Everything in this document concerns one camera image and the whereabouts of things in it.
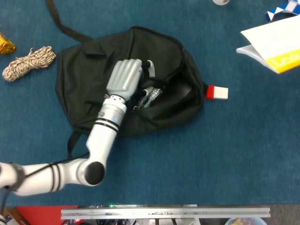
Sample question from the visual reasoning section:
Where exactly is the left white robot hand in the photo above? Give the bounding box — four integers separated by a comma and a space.
105, 59, 156, 109

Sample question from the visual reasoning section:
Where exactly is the black fabric backpack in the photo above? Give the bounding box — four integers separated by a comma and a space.
45, 0, 209, 160

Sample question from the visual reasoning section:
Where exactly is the white and yellow Lexicon book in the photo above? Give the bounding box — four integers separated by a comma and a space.
236, 15, 300, 75

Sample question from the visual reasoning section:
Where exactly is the clear plastic bag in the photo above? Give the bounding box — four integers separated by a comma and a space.
137, 88, 164, 109

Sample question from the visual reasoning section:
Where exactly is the white bottle with red cap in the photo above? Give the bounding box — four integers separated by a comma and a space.
205, 85, 229, 100

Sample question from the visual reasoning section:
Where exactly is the blue felt table mat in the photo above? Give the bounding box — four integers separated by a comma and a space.
0, 0, 300, 207

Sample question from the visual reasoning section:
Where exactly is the gold foil packet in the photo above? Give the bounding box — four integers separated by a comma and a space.
0, 32, 16, 55

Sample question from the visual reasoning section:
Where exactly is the red panel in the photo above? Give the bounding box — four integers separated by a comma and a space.
16, 205, 79, 225

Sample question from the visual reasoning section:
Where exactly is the blue white snake puzzle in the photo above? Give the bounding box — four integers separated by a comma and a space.
265, 0, 300, 23

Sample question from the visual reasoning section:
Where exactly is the cardboard box with blue label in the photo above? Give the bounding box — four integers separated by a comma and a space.
0, 207, 29, 225

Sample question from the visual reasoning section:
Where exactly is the round clear plastic tub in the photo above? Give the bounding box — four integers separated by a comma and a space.
224, 217, 267, 225

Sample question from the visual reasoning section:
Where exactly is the beige speckled rope bundle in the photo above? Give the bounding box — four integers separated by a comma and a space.
2, 45, 57, 82

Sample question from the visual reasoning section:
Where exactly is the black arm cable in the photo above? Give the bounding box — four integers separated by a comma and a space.
0, 151, 90, 218

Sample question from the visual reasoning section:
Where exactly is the aluminium profile rail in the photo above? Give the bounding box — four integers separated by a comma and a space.
60, 207, 271, 220

